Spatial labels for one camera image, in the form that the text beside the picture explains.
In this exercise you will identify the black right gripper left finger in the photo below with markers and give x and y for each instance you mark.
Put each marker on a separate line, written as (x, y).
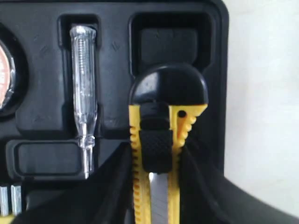
(103, 198)

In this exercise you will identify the PVC insulating tape roll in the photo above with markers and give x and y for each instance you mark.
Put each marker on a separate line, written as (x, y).
(7, 76)

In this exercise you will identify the yellow utility knife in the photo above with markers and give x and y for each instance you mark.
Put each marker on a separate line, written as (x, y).
(164, 103)

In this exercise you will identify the clear voltage tester screwdriver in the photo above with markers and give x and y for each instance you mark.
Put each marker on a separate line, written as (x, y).
(84, 91)

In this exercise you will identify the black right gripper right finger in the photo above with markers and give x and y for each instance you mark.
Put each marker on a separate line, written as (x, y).
(208, 197)

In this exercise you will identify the black plastic tool case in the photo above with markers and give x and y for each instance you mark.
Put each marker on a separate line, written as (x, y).
(38, 136)

